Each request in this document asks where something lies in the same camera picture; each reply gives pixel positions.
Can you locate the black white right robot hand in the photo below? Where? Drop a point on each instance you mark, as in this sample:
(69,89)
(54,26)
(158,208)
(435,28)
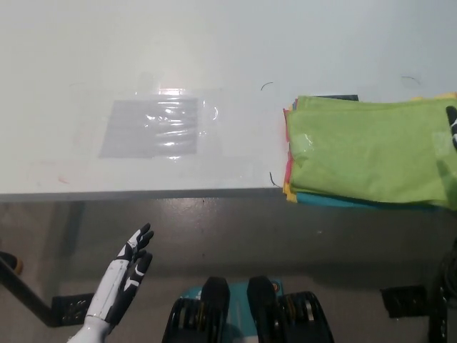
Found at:
(452,125)

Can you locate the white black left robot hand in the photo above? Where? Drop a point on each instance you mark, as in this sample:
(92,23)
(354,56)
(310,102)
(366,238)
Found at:
(119,282)

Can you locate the green microfibre cloth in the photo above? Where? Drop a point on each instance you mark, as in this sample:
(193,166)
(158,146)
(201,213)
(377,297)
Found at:
(364,150)

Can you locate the pink microfibre cloth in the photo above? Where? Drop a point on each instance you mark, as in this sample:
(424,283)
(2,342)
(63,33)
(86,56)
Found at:
(286,143)

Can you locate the black teal robot torso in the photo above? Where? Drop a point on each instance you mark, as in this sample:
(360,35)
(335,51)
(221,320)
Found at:
(214,303)

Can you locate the black table foot plate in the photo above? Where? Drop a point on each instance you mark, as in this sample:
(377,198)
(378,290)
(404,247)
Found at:
(405,300)
(75,307)

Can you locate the grey table leg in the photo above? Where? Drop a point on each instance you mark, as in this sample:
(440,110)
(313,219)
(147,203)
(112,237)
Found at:
(75,225)

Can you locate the black table leg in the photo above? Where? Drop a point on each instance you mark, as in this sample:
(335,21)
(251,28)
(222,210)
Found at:
(25,289)

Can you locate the black orange caster wheel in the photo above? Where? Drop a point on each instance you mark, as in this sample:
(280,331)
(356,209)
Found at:
(12,262)

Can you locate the black tape strip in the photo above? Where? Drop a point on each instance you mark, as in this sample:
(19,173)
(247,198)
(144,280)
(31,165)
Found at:
(335,97)

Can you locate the clear tape piece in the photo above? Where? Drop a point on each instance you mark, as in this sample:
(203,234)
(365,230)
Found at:
(303,144)

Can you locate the clear plastic bag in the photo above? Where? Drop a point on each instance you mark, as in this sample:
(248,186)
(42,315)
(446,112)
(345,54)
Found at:
(150,128)

